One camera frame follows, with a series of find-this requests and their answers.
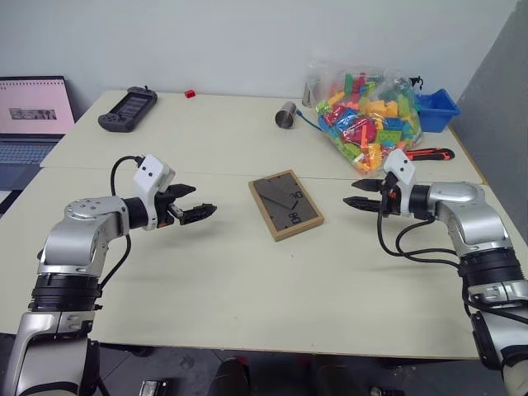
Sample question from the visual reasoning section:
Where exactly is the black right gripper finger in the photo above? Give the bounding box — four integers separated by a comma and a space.
351, 177, 387, 192
342, 196, 385, 213

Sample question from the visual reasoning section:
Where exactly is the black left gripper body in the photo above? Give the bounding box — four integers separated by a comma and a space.
154, 186, 186, 230

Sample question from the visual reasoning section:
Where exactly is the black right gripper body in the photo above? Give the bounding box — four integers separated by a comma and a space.
379, 172, 403, 218

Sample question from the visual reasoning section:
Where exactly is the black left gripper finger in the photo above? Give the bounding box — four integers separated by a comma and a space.
170, 183, 198, 200
179, 202, 219, 226

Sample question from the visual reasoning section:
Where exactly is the clear bag of colourful bricks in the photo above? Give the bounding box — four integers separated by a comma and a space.
306, 59, 425, 177

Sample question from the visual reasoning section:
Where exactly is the orange black utility knife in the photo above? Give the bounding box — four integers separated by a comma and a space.
403, 147, 456, 163

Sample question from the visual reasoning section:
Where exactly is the wooden framed square clock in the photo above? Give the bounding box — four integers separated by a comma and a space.
247, 168, 326, 243

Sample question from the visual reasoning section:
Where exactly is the blue plastic bin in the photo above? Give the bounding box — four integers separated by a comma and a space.
413, 87, 461, 134

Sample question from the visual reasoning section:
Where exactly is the black handheld game controller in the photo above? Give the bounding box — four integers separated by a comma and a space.
97, 85, 159, 134

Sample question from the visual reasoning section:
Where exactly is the steel cup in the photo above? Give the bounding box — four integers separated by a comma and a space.
274, 100, 299, 130

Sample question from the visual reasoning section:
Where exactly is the dark rounded shape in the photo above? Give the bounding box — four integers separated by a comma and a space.
207, 356, 251, 396

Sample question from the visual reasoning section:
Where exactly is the grey laptop with pink screen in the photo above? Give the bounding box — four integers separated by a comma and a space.
0, 75, 77, 216

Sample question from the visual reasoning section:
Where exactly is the dark metal block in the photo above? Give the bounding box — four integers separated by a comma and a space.
139, 379, 171, 396

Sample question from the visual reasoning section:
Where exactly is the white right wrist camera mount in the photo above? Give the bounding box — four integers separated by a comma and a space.
382, 148, 417, 219

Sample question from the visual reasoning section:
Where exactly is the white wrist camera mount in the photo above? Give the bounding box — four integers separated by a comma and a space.
132, 154, 177, 232
382, 148, 417, 219

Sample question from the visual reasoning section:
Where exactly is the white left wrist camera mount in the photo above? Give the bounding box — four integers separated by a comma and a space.
132, 154, 177, 232

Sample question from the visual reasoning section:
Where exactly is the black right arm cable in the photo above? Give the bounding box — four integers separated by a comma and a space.
376, 181, 470, 266

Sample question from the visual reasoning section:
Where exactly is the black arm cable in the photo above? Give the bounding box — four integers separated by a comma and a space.
376, 181, 470, 266
97, 154, 145, 290

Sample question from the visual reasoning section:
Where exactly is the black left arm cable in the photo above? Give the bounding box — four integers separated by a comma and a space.
97, 154, 145, 290

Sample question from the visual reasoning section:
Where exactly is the blue cable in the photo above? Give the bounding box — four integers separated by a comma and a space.
295, 110, 326, 133

